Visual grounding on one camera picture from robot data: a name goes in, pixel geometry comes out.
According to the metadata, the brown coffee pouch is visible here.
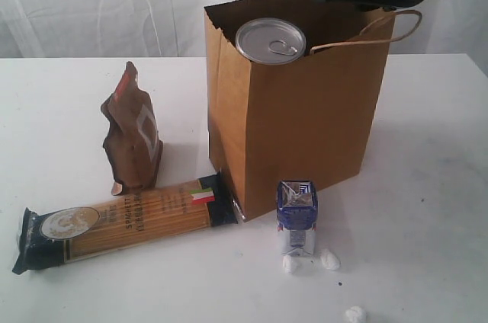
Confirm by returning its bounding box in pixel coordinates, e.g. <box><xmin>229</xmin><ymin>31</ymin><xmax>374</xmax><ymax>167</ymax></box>
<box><xmin>101</xmin><ymin>61</ymin><xmax>163</xmax><ymax>196</ymax></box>

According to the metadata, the silver pull-tab tin can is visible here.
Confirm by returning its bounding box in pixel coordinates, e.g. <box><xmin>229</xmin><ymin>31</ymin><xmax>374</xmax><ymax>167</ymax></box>
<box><xmin>235</xmin><ymin>18</ymin><xmax>307</xmax><ymax>66</ymax></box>

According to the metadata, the brown paper bag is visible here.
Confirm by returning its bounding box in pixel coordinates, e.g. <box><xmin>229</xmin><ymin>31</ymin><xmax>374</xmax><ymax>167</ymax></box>
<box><xmin>204</xmin><ymin>0</ymin><xmax>399</xmax><ymax>220</ymax></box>

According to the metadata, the blue white milk carton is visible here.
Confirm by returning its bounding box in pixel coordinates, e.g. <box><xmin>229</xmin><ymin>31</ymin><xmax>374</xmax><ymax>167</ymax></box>
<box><xmin>276</xmin><ymin>181</ymin><xmax>319</xmax><ymax>256</ymax></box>

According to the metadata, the spaghetti pasta package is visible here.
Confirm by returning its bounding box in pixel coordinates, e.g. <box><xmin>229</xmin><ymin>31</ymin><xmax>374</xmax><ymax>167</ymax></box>
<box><xmin>12</xmin><ymin>173</ymin><xmax>237</xmax><ymax>275</ymax></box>

